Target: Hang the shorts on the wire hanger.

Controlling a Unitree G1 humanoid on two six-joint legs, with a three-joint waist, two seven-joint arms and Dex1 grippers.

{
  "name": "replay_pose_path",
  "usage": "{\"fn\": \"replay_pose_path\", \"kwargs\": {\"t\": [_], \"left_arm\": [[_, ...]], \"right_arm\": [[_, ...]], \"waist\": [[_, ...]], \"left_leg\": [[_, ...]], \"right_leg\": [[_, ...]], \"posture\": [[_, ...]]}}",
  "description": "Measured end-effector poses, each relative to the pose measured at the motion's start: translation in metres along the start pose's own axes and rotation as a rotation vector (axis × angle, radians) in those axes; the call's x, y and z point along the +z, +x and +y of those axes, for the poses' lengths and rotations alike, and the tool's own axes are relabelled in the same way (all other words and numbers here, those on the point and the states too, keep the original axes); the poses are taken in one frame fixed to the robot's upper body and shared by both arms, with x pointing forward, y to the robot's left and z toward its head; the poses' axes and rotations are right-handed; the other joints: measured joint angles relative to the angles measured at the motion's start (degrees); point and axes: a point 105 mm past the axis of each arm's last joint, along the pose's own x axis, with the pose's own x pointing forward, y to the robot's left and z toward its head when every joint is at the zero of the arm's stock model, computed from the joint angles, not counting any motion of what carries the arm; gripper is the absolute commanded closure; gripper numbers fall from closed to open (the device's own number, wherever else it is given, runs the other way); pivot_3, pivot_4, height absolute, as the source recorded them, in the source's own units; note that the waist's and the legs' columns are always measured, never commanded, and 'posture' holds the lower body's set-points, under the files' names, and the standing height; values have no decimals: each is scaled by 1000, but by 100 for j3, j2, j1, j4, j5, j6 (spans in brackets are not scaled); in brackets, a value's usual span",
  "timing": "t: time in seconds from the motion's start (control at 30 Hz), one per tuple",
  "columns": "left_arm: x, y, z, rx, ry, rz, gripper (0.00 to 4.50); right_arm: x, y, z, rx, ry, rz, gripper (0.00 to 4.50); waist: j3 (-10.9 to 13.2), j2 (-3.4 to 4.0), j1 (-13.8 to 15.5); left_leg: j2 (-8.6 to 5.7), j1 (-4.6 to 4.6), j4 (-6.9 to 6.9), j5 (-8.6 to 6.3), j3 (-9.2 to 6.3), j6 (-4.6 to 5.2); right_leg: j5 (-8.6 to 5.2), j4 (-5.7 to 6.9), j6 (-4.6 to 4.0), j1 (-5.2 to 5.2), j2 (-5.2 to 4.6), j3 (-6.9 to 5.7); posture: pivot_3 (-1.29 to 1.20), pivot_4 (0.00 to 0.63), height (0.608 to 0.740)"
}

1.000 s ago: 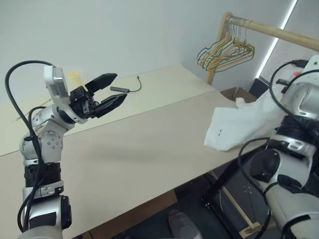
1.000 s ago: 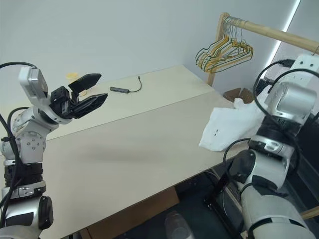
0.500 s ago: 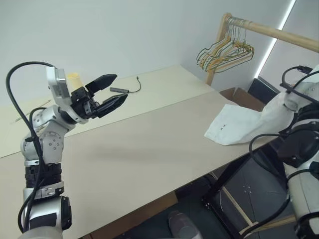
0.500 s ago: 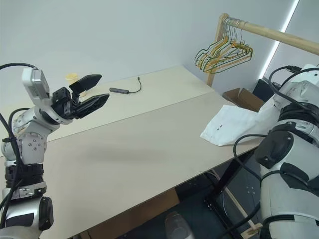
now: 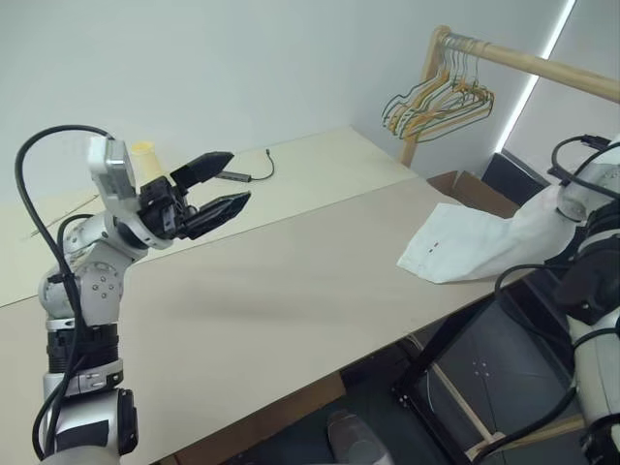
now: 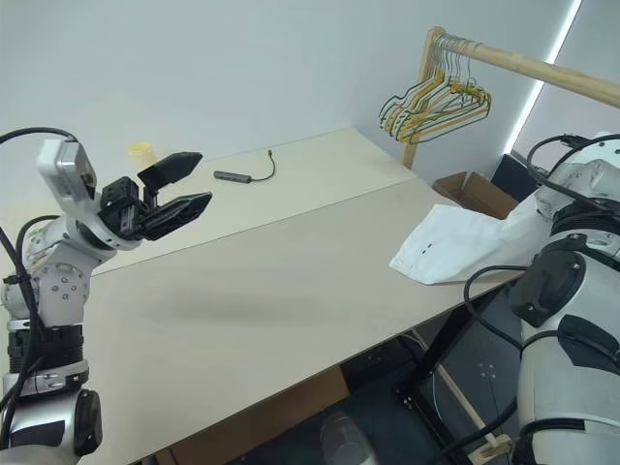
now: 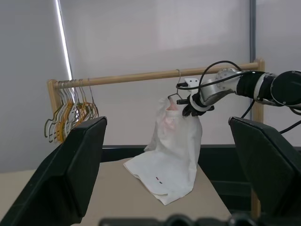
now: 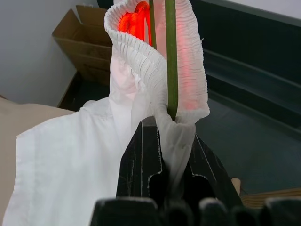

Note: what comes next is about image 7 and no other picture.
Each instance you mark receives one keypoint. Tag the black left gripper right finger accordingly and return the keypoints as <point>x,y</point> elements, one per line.
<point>270,164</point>

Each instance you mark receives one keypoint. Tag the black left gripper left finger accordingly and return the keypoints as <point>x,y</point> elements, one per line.
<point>58,176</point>

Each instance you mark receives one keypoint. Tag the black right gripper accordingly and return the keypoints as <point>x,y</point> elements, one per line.
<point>191,112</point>

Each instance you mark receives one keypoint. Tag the white cloth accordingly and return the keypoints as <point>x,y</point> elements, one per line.
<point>171,164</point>

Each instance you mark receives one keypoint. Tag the wooden clothes rack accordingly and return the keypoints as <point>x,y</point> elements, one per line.
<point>141,75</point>

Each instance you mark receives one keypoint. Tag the grey vertical pole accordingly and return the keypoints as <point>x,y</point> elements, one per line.
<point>252,30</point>

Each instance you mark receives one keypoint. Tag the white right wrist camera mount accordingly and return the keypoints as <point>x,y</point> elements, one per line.
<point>192,82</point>

